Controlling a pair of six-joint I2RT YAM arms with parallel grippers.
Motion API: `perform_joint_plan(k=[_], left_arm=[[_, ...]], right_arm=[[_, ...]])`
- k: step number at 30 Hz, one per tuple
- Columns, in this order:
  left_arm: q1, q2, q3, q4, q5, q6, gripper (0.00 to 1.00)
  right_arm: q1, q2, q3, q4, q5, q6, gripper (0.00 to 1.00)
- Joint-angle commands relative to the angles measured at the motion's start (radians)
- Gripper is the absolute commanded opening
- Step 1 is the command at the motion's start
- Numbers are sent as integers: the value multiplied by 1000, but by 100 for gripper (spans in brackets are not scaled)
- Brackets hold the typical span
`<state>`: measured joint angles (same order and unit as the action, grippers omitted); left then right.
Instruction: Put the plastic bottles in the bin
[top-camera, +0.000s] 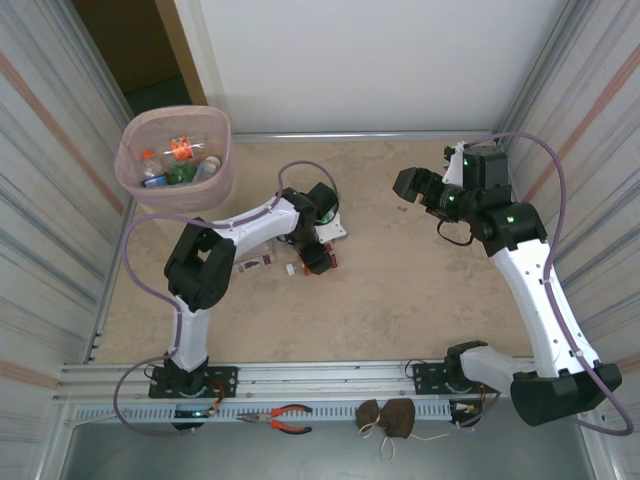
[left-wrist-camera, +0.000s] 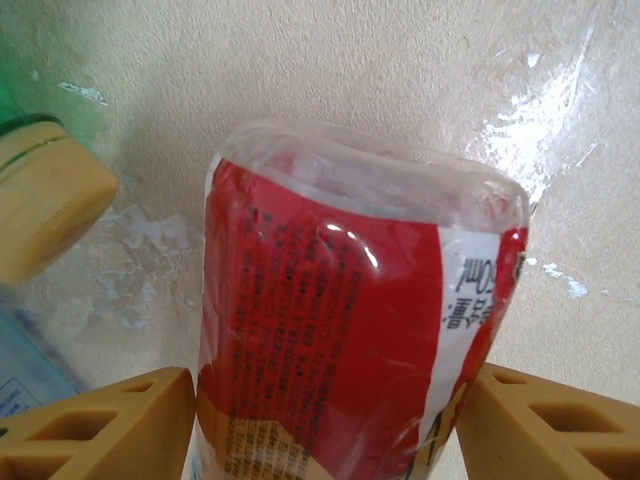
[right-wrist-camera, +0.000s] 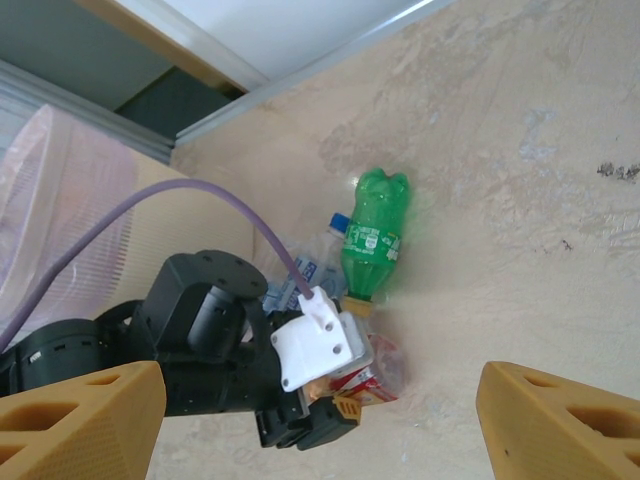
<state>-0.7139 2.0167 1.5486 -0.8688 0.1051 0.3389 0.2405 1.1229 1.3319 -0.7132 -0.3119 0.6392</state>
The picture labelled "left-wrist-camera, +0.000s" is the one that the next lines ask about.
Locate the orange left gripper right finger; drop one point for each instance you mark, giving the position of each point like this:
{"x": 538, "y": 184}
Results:
{"x": 550, "y": 435}

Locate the grey-blue label bottle blue cap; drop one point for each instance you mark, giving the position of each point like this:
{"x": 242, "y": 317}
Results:
{"x": 25, "y": 370}

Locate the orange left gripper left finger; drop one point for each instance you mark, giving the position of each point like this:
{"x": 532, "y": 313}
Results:
{"x": 90, "y": 435}

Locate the red label clear bottle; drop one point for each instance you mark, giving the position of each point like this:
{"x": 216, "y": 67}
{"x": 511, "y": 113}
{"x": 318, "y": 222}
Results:
{"x": 350, "y": 300}

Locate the green bottle yellow cap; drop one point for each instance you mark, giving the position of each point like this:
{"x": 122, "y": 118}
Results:
{"x": 50, "y": 200}

